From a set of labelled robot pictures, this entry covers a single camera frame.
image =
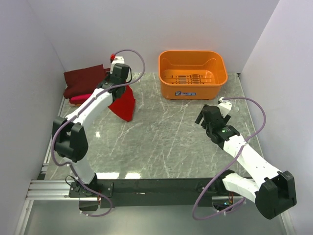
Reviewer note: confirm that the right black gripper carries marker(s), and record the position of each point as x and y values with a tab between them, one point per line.
226	119

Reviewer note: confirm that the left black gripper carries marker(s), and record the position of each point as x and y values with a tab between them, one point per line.
109	74

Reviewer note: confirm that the red t shirt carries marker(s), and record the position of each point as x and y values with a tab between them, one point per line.
124	106

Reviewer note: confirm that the orange plastic basket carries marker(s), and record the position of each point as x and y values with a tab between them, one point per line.
191	74

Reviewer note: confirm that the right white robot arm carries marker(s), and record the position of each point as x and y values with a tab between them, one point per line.
272	191

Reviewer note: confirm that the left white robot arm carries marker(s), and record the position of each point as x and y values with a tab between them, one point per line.
70	140

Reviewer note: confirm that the folded maroon t shirt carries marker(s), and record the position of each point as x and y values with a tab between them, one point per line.
83	81

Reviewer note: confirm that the folded pink t shirt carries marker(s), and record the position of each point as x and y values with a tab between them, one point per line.
80	98

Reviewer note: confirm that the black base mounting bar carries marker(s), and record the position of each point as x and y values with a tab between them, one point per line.
150	192

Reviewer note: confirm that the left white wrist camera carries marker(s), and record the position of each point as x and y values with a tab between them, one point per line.
115	59

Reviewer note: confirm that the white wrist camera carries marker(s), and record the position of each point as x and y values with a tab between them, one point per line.
115	59
224	106

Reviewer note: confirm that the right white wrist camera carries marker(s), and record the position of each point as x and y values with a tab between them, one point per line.
224	106

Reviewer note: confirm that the aluminium rail frame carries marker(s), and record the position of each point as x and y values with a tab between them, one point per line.
49	211

